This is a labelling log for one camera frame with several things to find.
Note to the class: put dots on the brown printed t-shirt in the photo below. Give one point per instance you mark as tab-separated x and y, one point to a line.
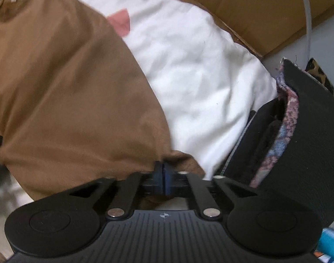
75	105

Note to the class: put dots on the teal cartoon print blanket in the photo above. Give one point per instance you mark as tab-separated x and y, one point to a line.
325	248

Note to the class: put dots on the cream bear print bedsheet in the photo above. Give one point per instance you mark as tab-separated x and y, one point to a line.
206	84

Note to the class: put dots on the leopard print folded garment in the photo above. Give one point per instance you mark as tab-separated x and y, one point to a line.
315	71

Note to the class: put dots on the black folded garment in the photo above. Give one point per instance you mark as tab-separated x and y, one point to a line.
305	171

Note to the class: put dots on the brown cardboard sheet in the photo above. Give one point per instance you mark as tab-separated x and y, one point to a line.
264	26

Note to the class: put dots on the floral patterned folded garment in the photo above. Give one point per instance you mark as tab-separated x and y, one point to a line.
286	128

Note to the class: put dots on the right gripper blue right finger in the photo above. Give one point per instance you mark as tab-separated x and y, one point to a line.
194	189

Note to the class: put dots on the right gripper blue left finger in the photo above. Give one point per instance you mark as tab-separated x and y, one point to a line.
133	189

